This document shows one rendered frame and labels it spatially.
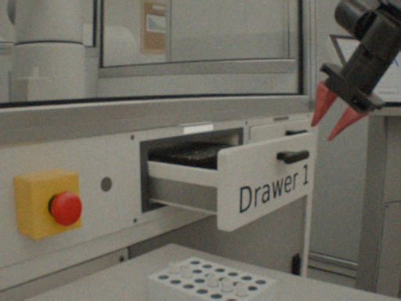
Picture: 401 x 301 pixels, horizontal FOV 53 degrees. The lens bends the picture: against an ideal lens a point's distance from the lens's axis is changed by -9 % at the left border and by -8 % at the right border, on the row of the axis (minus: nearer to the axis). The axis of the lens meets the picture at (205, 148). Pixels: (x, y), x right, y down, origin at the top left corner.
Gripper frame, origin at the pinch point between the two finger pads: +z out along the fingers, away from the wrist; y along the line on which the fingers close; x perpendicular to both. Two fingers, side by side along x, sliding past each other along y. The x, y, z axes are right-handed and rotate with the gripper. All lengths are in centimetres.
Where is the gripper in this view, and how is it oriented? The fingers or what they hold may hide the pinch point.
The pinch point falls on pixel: (323, 129)
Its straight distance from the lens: 69.4
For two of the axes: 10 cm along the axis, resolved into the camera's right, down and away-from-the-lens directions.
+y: -6.5, -6.5, 4.1
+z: -4.5, 7.5, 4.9
